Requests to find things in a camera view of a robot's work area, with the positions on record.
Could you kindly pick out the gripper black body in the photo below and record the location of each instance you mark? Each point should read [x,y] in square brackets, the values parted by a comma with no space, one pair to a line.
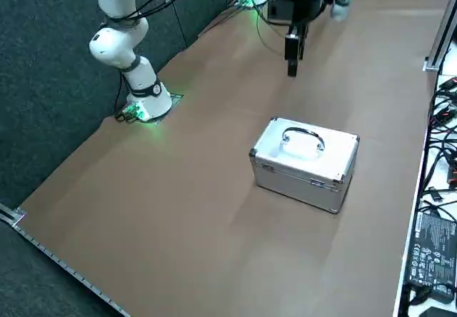
[305,10]

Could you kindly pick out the silver aluminium medical case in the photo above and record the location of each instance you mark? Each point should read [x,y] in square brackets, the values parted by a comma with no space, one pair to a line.
[303,167]

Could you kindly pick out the wrist black box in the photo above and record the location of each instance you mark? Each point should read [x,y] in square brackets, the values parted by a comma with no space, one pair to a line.
[278,6]

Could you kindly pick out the black plug red light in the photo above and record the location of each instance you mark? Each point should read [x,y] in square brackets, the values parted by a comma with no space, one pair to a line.
[450,83]
[446,115]

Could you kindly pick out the small black plug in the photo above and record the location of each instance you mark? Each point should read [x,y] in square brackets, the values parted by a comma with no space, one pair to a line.
[435,195]

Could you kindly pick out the large black power adapter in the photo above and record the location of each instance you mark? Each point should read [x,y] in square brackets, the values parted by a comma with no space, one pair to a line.
[432,252]

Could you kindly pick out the small black power adapter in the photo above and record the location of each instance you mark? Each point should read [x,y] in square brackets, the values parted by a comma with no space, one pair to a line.
[435,311]

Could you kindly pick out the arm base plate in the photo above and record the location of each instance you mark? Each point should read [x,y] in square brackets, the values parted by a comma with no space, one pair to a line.
[176,96]

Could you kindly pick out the aluminium profile post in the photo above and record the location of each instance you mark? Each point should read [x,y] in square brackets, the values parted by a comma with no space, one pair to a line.
[441,38]

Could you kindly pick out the metal table edge rail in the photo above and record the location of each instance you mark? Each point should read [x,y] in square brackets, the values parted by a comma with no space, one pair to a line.
[71,270]

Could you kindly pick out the metal corner bracket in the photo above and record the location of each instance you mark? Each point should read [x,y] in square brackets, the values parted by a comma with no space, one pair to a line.
[16,217]

